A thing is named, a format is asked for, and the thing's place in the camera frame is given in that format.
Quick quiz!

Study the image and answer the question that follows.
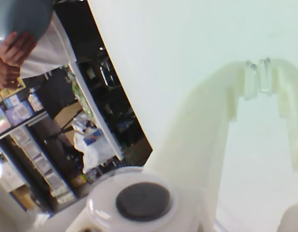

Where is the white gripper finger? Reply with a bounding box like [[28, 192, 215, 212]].
[[66, 60, 258, 232], [259, 57, 298, 175]]

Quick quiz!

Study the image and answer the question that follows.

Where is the blue plate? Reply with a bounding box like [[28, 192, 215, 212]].
[[0, 0, 54, 42]]

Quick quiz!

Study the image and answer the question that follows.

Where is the person's right hand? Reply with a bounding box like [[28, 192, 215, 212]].
[[0, 58, 21, 97]]

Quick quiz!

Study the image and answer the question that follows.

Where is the person's left hand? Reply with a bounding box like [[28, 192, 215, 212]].
[[0, 31, 39, 67]]

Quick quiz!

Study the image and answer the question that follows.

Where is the white plastic bag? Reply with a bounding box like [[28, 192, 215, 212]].
[[73, 129, 120, 176]]

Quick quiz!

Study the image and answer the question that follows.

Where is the white slanted beam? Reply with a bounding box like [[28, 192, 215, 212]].
[[66, 61, 127, 162]]

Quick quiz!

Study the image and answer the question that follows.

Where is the tan cardboard box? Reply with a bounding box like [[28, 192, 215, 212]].
[[53, 102, 84, 132]]

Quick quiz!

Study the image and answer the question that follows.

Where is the white bookshelf with books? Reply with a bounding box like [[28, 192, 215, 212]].
[[0, 89, 78, 215]]

